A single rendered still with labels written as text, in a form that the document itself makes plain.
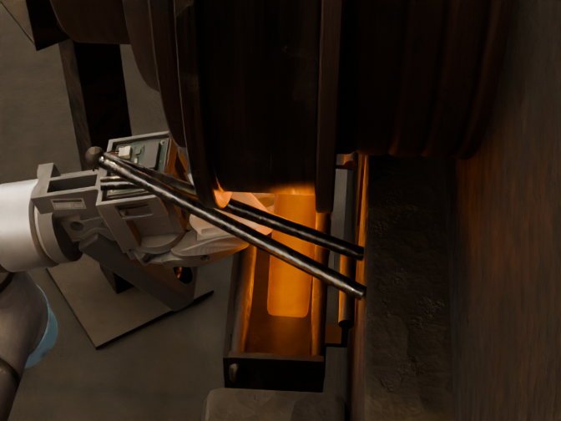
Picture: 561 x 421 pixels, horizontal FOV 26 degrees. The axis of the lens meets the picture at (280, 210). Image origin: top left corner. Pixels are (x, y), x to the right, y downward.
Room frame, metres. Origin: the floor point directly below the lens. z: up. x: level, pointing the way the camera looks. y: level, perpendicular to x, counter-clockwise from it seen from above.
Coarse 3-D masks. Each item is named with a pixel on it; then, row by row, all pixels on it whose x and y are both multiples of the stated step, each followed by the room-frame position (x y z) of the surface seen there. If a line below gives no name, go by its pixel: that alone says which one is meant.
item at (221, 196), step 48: (192, 0) 0.41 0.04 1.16; (240, 0) 0.42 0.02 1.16; (288, 0) 0.42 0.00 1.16; (192, 48) 0.41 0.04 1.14; (240, 48) 0.41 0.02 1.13; (288, 48) 0.41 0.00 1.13; (192, 96) 0.41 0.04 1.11; (240, 96) 0.41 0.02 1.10; (288, 96) 0.41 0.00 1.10; (192, 144) 0.41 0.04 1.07; (240, 144) 0.42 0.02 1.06; (288, 144) 0.42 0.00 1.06; (288, 192) 0.45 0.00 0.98
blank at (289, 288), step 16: (288, 208) 0.60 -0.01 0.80; (304, 208) 0.60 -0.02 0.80; (304, 224) 0.59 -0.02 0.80; (288, 240) 0.58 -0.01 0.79; (272, 256) 0.57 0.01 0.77; (272, 272) 0.57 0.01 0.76; (288, 272) 0.57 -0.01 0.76; (304, 272) 0.56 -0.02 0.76; (272, 288) 0.56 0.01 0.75; (288, 288) 0.56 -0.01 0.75; (304, 288) 0.56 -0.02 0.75; (272, 304) 0.56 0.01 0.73; (288, 304) 0.56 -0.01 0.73; (304, 304) 0.56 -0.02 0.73
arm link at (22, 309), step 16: (16, 272) 0.65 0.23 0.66; (0, 288) 0.63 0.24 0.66; (16, 288) 0.64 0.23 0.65; (32, 288) 0.65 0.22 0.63; (0, 304) 0.62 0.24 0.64; (16, 304) 0.63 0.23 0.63; (32, 304) 0.64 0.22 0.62; (48, 304) 0.66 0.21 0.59; (0, 320) 0.61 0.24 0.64; (16, 320) 0.62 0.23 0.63; (32, 320) 0.63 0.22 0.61; (48, 320) 0.64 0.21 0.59; (0, 336) 0.59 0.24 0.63; (16, 336) 0.60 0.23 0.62; (32, 336) 0.62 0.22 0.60; (48, 336) 0.63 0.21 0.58; (0, 352) 0.58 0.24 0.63; (16, 352) 0.59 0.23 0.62; (32, 352) 0.62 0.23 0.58; (16, 368) 0.57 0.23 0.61
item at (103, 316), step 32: (0, 0) 1.08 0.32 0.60; (32, 0) 1.00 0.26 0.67; (32, 32) 1.00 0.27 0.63; (64, 32) 1.01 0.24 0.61; (64, 64) 1.14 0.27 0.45; (96, 64) 1.11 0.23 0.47; (96, 96) 1.11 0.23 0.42; (96, 128) 1.10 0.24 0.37; (128, 128) 1.13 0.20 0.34; (64, 288) 1.11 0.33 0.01; (96, 288) 1.11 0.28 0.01; (128, 288) 1.11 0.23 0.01; (96, 320) 1.05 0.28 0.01; (128, 320) 1.05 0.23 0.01
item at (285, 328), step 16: (256, 256) 0.66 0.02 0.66; (256, 272) 0.64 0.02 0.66; (256, 288) 0.63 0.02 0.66; (256, 304) 0.61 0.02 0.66; (256, 320) 0.59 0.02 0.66; (272, 320) 0.59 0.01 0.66; (288, 320) 0.59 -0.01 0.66; (304, 320) 0.59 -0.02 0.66; (256, 336) 0.58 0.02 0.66; (272, 336) 0.58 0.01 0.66; (288, 336) 0.58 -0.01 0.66; (304, 336) 0.58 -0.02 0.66; (256, 352) 0.56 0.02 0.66; (272, 352) 0.56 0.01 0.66; (288, 352) 0.56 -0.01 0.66; (304, 352) 0.56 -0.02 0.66
